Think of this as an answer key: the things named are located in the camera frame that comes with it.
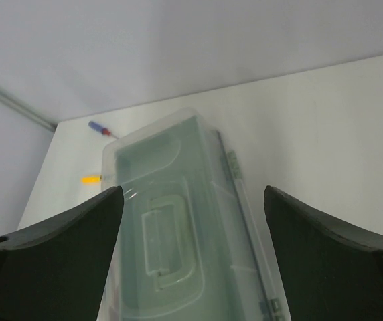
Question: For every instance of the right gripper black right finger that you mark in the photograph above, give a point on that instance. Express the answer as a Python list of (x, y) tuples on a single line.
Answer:
[(330, 269)]

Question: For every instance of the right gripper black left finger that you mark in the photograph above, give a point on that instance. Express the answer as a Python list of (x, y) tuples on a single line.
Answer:
[(57, 269)]

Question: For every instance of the green toolbox with clear lid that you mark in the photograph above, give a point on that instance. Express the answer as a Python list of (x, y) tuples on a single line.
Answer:
[(188, 246)]

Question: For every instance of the yellow handled screwdriver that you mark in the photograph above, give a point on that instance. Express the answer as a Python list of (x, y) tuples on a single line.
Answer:
[(94, 179)]

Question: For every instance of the blue handled screwdriver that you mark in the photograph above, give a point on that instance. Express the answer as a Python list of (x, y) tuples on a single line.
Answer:
[(101, 129)]

